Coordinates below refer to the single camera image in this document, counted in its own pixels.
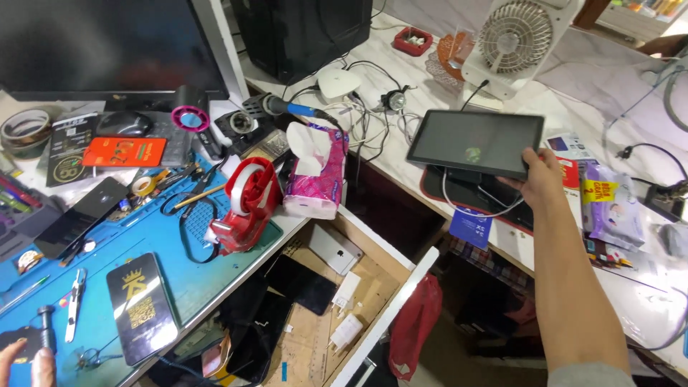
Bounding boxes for white cable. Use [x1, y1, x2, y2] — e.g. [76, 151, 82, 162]
[441, 169, 525, 219]

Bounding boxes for grey screwdriver set tray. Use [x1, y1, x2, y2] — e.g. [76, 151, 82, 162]
[0, 171, 63, 264]

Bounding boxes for orange card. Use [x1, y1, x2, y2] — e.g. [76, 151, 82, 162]
[81, 137, 168, 169]

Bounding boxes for black computer tower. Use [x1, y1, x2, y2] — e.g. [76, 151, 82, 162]
[230, 0, 374, 87]

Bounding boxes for black phone screen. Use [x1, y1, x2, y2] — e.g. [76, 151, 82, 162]
[264, 254, 339, 317]

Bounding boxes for purple wipes pack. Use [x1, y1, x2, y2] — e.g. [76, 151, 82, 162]
[580, 162, 646, 253]

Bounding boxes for black power cable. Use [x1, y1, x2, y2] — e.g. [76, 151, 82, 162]
[615, 142, 688, 222]

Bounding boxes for green screwdriver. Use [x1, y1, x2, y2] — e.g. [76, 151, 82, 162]
[0, 274, 51, 316]

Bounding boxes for black headlamp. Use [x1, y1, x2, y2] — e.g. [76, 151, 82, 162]
[379, 85, 414, 114]

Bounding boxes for orange lace doily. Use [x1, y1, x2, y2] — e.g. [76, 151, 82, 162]
[424, 31, 476, 90]

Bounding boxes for grey keyboard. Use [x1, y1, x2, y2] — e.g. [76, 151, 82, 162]
[141, 111, 193, 168]

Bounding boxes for black scissors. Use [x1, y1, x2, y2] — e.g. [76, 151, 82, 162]
[159, 160, 228, 265]

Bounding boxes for person's left hand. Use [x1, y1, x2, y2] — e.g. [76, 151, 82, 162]
[0, 338, 58, 387]

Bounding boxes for blue white card pack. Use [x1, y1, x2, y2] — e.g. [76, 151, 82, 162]
[545, 131, 596, 162]

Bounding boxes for black pink hot air blower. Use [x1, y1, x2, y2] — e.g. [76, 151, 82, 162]
[170, 84, 225, 161]

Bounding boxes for black soldering iron stand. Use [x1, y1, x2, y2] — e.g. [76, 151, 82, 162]
[214, 95, 276, 158]

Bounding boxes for person's right hand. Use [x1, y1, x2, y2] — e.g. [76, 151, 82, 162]
[499, 147, 567, 212]

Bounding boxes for blue hanging tag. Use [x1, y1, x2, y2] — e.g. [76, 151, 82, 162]
[448, 206, 494, 251]

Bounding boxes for white phone back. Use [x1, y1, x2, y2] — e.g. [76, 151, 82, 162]
[307, 224, 365, 276]

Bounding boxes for red square tray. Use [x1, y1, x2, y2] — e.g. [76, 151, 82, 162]
[392, 26, 434, 58]

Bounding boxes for wooden drawer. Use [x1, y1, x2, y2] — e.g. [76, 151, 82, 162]
[262, 206, 440, 387]

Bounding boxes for pink tissue pack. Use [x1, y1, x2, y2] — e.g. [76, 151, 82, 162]
[283, 121, 350, 220]

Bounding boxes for red edged black mat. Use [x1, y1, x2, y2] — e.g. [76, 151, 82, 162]
[420, 163, 539, 233]

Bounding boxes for black monitor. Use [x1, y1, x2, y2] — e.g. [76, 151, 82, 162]
[0, 0, 232, 104]

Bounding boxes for small black hand tool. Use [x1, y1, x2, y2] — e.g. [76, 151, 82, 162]
[0, 305, 58, 362]

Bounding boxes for small yellow tape roll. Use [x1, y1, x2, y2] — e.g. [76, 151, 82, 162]
[131, 174, 158, 197]

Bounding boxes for black computer mouse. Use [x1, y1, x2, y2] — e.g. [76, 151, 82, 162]
[95, 111, 154, 138]

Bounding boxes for black tablet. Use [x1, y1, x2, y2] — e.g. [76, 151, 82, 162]
[406, 110, 546, 181]

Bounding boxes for black packet with gold crown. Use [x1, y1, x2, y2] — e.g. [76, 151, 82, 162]
[105, 252, 180, 367]

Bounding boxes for black smartphone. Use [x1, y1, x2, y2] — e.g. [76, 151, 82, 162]
[33, 177, 130, 261]

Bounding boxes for black packet with gold ring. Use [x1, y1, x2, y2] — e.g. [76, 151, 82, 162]
[45, 112, 101, 188]

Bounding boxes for white desk fan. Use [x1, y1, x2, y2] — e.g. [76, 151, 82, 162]
[460, 0, 586, 104]

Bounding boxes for white tweezers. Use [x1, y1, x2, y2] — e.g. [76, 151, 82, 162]
[64, 267, 88, 344]

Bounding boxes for red packet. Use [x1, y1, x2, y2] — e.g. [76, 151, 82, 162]
[556, 156, 582, 190]

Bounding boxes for brown tape roll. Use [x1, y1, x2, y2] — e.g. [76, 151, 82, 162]
[0, 107, 54, 160]

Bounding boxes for plaid cloth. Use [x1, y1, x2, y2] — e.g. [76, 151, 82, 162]
[448, 235, 534, 294]

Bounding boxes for red tape dispenser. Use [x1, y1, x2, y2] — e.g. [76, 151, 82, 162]
[206, 156, 285, 257]

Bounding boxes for blue work mat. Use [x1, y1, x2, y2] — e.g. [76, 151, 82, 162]
[0, 155, 284, 387]

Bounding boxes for blue handled soldering iron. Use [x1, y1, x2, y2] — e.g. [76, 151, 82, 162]
[261, 94, 346, 133]

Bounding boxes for red plastic bag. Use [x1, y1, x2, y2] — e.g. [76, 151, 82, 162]
[387, 272, 445, 383]

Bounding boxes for wooden shelf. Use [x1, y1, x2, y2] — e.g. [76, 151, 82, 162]
[572, 0, 688, 43]

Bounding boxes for white router box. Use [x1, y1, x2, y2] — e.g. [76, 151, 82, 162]
[316, 68, 362, 105]

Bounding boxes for white charger plug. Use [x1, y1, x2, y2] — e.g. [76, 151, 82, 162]
[328, 313, 365, 350]
[331, 271, 362, 313]

